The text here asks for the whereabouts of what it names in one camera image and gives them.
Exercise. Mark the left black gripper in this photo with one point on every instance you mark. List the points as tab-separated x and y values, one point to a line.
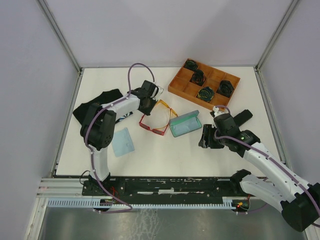
147	112

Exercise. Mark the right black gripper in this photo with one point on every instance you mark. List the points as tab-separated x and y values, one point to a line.
207	131

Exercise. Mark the orange sunglasses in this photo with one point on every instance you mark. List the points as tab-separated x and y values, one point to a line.
162	111

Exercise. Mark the grey-blue glasses case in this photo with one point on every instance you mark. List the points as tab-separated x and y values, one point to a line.
188	117

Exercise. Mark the red sunglasses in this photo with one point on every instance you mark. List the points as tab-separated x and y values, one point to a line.
159	131

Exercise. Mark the light blue cloth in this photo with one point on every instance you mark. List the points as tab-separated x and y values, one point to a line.
184	128
122	143

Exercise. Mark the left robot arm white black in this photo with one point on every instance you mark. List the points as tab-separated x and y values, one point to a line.
99	123

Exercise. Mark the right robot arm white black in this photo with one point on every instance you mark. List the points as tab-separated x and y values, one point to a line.
295	198

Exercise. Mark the black folded t-shirt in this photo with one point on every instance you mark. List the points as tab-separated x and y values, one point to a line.
105	97

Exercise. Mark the black glasses case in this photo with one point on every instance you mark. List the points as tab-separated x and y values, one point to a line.
242	117

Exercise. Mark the orange wooden divider tray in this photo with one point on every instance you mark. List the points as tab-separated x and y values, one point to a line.
182	87

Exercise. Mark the rolled dark tie right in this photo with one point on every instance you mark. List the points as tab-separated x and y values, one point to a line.
225	88

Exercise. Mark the rolled dark tie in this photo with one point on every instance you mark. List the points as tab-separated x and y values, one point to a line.
190	65
198	77
225	88

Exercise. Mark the rolled dark tie top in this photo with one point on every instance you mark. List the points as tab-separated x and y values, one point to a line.
190	65

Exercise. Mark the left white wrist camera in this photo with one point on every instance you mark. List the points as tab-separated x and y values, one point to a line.
157	91

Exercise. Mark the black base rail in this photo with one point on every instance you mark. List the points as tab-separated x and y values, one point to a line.
131	186

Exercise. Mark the left aluminium frame post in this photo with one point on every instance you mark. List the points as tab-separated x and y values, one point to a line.
44	6

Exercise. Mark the aluminium frame post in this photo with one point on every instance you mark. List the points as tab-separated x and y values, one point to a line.
44	6
277	33

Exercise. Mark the right aluminium frame post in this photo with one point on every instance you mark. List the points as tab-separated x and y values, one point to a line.
277	33

